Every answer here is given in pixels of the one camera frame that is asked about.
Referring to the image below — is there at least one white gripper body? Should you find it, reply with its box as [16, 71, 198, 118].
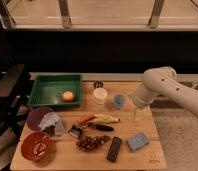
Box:
[132, 84, 156, 108]

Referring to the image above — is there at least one pale translucent gripper finger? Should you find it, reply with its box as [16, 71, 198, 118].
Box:
[133, 107, 140, 122]

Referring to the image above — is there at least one red grape bunch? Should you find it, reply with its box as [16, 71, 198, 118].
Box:
[76, 135, 110, 152]

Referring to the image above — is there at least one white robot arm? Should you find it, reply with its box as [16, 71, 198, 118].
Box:
[132, 67, 198, 117]

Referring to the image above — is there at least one blue cup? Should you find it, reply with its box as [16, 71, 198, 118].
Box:
[113, 94, 125, 109]

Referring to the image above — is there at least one white cup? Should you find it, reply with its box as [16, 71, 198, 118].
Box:
[93, 88, 108, 105]

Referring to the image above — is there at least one blue sponge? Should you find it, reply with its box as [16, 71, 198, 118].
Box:
[126, 133, 149, 152]

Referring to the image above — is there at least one banana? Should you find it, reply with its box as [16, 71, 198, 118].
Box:
[93, 114, 120, 123]

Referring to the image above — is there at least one black remote control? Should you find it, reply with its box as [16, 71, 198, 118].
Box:
[107, 137, 122, 162]

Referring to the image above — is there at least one orange carrot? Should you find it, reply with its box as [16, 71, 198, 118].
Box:
[77, 115, 95, 124]

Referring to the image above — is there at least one small black metal clip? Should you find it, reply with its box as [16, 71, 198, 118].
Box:
[68, 124, 83, 139]

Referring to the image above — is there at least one apple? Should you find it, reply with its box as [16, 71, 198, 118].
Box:
[62, 91, 75, 102]

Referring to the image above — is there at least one crumpled plastic bag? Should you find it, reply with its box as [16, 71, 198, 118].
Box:
[39, 112, 65, 136]

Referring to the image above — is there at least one green plastic tray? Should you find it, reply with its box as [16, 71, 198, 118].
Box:
[28, 74, 82, 109]

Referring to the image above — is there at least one purple plate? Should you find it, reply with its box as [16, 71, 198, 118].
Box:
[27, 107, 53, 131]

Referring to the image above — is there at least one red bowl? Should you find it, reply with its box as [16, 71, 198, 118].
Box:
[21, 132, 51, 162]

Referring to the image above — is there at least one black chair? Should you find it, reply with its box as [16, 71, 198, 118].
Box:
[0, 64, 30, 138]

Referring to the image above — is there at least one black handled tool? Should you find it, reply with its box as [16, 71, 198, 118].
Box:
[87, 123, 114, 132]

